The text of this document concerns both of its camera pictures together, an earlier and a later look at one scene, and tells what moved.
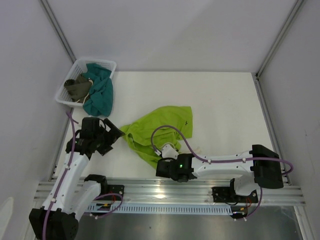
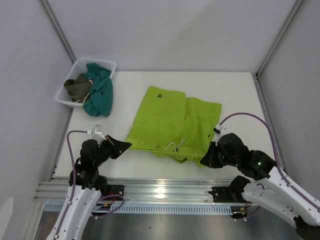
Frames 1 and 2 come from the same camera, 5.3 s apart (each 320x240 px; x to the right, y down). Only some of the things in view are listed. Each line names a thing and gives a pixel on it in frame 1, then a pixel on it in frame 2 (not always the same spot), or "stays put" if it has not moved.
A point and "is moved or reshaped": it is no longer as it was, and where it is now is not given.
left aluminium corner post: [58, 30] stays put
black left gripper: [114, 133] -> [117, 147]
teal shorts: [101, 99] stays put
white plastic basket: [79, 68] stays put
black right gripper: [173, 159] -> [209, 160]
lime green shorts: [138, 133] is moved or reshaped
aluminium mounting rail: [197, 191] stays put
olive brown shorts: [79, 89] stays put
